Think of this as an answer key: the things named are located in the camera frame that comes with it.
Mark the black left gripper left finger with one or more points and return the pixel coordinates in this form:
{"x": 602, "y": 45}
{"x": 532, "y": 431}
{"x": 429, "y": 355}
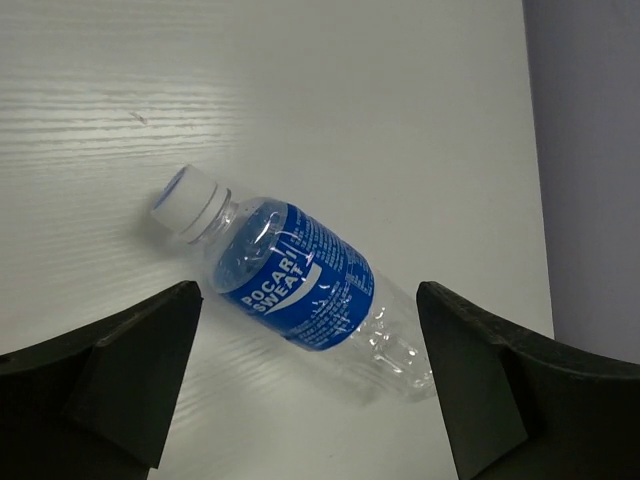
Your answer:
{"x": 97, "y": 402}

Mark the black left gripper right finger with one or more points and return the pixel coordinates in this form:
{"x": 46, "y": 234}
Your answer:
{"x": 519, "y": 405}

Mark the clear bottle blue label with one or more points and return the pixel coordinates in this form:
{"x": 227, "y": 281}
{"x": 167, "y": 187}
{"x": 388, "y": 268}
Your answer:
{"x": 290, "y": 273}

